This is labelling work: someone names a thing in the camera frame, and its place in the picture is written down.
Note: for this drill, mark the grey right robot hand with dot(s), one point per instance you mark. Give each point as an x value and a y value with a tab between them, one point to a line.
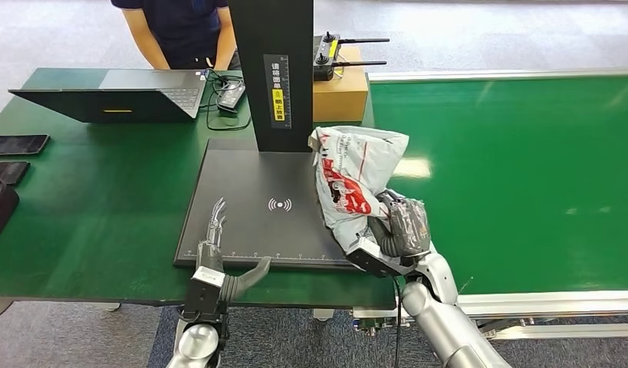
407	226

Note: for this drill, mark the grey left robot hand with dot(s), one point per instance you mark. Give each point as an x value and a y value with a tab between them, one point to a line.
212	254

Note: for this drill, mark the grey plastic mailer package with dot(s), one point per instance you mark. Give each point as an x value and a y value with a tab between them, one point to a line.
354	167

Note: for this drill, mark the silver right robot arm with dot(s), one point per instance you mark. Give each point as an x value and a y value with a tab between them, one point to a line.
438	317

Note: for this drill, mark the green conveyor belt machine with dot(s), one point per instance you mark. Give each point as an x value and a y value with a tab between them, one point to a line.
506	178

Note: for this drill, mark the brown cardboard box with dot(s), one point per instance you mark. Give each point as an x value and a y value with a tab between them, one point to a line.
341	99

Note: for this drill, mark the black power adapter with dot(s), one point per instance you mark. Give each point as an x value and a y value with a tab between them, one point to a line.
231	96

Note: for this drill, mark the yellow sticker on column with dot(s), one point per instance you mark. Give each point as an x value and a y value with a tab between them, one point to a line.
278	105

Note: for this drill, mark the dark grey laptop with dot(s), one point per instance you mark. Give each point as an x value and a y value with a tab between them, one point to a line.
110	99

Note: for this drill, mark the grey remote controller with antennas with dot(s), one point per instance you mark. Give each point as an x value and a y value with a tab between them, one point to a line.
324	58

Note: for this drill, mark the black scanner column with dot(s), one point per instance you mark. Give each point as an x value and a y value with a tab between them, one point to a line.
270	66

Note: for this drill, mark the black flat phone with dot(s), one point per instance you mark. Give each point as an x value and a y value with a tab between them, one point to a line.
6	172
16	144

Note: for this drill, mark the person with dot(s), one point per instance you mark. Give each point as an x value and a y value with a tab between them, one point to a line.
181	30

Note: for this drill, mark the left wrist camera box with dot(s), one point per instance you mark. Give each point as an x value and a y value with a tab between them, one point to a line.
204	297

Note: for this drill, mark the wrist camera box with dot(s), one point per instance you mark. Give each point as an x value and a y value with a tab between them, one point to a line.
374	259
204	297

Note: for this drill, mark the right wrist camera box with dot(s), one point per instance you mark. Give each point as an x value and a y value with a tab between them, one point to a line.
374	259

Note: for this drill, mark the dark grey scanner base plate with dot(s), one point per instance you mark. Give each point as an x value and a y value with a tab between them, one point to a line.
263	223

